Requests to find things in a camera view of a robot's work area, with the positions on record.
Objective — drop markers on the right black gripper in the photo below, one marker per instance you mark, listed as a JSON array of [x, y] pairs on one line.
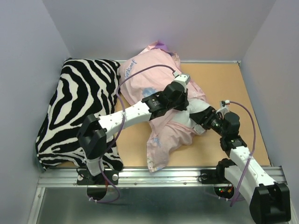
[[203, 117]]

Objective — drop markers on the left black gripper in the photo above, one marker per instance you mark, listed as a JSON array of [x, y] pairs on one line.
[[185, 101]]

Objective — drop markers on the white pillow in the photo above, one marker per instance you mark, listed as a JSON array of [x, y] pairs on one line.
[[183, 117]]

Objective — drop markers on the purple princess pillowcase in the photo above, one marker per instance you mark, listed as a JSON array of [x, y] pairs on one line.
[[150, 75]]

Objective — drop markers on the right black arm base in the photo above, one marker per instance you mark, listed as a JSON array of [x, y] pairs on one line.
[[223, 189]]

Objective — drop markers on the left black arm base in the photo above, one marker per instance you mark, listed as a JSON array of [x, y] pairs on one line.
[[93, 178]]

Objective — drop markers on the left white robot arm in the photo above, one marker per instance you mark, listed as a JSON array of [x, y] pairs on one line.
[[95, 131]]

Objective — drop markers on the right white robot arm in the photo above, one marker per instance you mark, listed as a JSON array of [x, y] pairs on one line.
[[268, 200]]

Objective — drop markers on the zebra print pillow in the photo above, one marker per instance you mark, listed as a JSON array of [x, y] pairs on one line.
[[85, 87]]

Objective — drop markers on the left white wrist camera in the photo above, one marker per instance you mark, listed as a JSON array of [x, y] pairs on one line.
[[182, 79]]

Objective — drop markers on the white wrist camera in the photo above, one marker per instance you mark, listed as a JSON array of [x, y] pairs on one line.
[[182, 79], [223, 107]]

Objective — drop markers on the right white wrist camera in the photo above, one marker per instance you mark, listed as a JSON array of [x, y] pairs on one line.
[[223, 107]]

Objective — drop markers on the aluminium mounting rail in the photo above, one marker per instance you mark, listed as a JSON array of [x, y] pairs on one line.
[[171, 196]]

